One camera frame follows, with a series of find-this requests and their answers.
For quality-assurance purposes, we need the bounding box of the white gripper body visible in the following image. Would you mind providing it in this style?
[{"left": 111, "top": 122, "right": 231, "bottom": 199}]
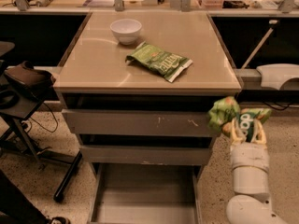
[{"left": 231, "top": 142, "right": 270, "bottom": 173}]

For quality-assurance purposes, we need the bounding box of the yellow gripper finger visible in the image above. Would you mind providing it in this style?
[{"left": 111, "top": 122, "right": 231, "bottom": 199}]
[
  {"left": 251, "top": 119, "right": 267, "bottom": 146},
  {"left": 230, "top": 118, "right": 246, "bottom": 146}
]

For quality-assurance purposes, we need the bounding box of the green rice chip bag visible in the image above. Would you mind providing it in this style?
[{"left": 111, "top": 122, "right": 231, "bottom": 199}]
[{"left": 207, "top": 96, "right": 271, "bottom": 143}]

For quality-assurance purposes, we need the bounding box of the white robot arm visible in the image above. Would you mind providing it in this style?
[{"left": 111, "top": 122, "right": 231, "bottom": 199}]
[{"left": 226, "top": 119, "right": 288, "bottom": 224}]

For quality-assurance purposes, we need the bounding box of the green kettle chip bag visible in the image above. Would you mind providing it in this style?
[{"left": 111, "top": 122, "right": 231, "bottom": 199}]
[{"left": 125, "top": 42, "right": 193, "bottom": 83}]

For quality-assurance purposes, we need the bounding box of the grey three-drawer cabinet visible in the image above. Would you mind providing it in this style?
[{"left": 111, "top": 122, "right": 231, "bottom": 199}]
[{"left": 52, "top": 10, "right": 243, "bottom": 224}]

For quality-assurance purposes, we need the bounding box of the grey middle drawer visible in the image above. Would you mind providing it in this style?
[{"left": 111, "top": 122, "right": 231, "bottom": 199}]
[{"left": 79, "top": 145, "right": 212, "bottom": 166}]

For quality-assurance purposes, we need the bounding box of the grey open bottom drawer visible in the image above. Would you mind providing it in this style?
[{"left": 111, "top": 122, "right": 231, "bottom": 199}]
[{"left": 87, "top": 164, "right": 202, "bottom": 224}]

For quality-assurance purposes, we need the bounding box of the grey top drawer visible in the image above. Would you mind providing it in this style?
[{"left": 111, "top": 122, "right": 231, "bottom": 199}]
[{"left": 62, "top": 109, "right": 218, "bottom": 137}]

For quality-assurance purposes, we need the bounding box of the dark brown bag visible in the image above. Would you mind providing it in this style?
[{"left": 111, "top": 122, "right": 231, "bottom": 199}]
[{"left": 4, "top": 61, "right": 55, "bottom": 100}]

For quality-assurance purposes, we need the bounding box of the white diagonal rod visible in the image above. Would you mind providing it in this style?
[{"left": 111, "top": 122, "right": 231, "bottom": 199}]
[{"left": 241, "top": 20, "right": 279, "bottom": 69}]

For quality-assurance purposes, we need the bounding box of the white ceramic bowl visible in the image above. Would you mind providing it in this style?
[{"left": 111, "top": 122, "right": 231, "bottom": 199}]
[{"left": 110, "top": 19, "right": 142, "bottom": 45}]

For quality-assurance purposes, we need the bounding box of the person's dark shoe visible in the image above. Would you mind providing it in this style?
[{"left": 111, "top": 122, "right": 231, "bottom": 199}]
[{"left": 47, "top": 217, "right": 71, "bottom": 224}]

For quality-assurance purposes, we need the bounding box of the black office chair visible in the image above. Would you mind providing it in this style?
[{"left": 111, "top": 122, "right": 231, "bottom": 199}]
[{"left": 0, "top": 40, "right": 83, "bottom": 203}]

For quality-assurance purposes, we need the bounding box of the person's dark trouser leg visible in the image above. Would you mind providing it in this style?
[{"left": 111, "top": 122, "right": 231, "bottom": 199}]
[{"left": 0, "top": 170, "right": 48, "bottom": 224}]

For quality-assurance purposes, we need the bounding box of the black cable on floor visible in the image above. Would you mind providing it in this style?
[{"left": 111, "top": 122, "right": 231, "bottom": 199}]
[{"left": 21, "top": 102, "right": 60, "bottom": 134}]

